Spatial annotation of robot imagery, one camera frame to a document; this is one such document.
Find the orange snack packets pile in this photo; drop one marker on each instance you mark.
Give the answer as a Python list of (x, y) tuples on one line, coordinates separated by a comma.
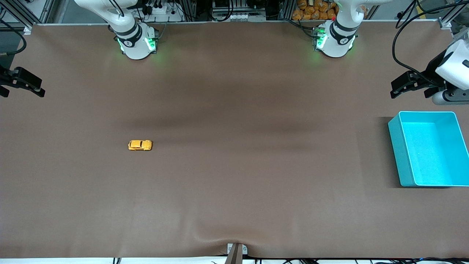
[(311, 11)]

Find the metal table clamp bracket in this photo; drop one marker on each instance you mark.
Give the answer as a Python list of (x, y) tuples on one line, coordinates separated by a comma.
[(236, 253)]

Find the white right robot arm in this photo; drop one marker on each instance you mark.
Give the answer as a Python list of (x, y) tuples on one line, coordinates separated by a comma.
[(135, 47)]

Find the teal plastic storage bin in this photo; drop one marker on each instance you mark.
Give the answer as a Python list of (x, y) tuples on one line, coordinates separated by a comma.
[(428, 154)]

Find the yellow beetle toy car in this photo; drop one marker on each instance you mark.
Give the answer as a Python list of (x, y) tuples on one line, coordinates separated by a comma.
[(140, 145)]

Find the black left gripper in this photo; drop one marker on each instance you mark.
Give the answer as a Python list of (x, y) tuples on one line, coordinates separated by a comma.
[(432, 70)]

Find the aluminium frame post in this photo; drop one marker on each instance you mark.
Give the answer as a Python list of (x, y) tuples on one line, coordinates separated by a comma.
[(22, 14), (449, 18)]

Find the white power strip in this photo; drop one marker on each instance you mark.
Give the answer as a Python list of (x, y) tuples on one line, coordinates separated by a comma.
[(161, 11)]

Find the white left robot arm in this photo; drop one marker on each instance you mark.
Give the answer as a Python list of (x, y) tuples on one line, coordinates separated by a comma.
[(339, 44)]

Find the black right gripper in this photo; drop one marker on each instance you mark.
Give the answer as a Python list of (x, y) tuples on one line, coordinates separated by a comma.
[(5, 79)]

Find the brown table mat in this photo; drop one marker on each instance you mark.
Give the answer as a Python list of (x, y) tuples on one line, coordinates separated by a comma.
[(234, 165)]

